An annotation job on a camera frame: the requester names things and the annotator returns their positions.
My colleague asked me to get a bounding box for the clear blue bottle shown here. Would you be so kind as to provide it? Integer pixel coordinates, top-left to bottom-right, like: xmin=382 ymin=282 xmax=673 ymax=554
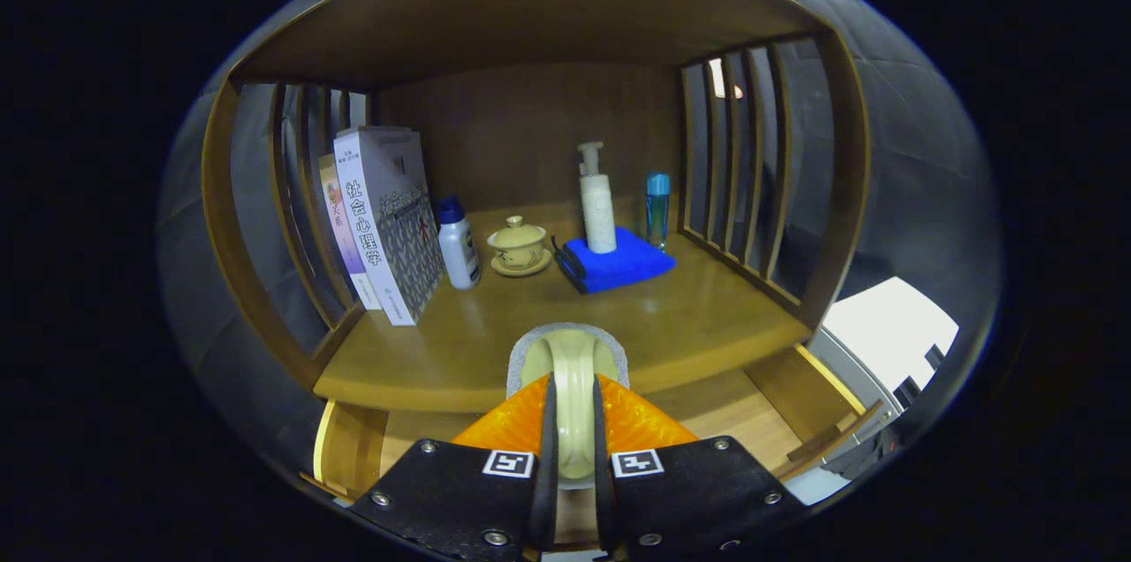
xmin=644 ymin=172 xmax=672 ymax=252

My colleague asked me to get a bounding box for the white side cabinet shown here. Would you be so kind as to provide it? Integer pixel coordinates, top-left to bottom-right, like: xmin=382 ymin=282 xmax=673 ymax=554
xmin=808 ymin=277 xmax=960 ymax=439

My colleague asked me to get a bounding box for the wooden countertop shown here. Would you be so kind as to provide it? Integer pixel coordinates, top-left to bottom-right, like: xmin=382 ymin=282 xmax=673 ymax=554
xmin=314 ymin=200 xmax=812 ymax=414

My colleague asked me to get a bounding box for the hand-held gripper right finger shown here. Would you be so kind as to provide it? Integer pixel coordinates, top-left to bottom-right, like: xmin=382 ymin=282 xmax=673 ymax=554
xmin=590 ymin=372 xmax=809 ymax=561

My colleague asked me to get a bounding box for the white bottle with blue cap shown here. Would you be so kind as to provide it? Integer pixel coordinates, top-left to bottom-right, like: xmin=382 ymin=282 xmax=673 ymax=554
xmin=436 ymin=195 xmax=482 ymax=291

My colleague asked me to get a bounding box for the folded blue cloth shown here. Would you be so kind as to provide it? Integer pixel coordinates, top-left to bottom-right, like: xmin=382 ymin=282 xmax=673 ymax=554
xmin=552 ymin=226 xmax=677 ymax=295

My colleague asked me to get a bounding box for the yellow lidded teacup with saucer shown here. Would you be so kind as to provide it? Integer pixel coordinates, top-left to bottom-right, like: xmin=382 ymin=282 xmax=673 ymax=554
xmin=487 ymin=215 xmax=554 ymax=278

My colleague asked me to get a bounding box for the dark cloth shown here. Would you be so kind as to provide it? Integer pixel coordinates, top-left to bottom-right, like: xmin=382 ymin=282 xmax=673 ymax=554
xmin=822 ymin=429 xmax=902 ymax=479

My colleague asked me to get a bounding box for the thick white book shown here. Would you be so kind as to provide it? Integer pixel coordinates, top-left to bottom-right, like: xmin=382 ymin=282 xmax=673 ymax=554
xmin=333 ymin=125 xmax=446 ymax=327

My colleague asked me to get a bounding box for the white pump bottle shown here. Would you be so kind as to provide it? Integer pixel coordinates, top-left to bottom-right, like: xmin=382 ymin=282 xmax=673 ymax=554
xmin=577 ymin=140 xmax=619 ymax=254

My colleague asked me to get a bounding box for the thin purple book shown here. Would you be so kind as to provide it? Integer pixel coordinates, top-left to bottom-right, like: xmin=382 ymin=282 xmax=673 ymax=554
xmin=318 ymin=153 xmax=383 ymax=311

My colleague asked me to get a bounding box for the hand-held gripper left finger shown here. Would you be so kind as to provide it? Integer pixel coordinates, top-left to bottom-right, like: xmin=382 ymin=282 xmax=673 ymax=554
xmin=349 ymin=372 xmax=559 ymax=561

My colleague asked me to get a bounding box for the wooden cabinet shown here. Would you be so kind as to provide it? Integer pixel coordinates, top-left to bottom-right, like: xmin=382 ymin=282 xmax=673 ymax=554
xmin=201 ymin=0 xmax=871 ymax=422

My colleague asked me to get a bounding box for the black backdrop cloth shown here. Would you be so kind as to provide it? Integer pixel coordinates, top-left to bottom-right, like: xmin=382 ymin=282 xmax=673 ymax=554
xmin=159 ymin=0 xmax=1004 ymax=475

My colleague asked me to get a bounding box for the wooden drawer with black knob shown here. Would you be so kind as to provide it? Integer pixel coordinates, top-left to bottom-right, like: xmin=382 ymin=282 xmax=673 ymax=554
xmin=300 ymin=341 xmax=884 ymax=545

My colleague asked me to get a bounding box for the green handled scrubbing brush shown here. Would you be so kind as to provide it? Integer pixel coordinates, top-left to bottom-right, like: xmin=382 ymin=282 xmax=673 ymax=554
xmin=505 ymin=322 xmax=630 ymax=492

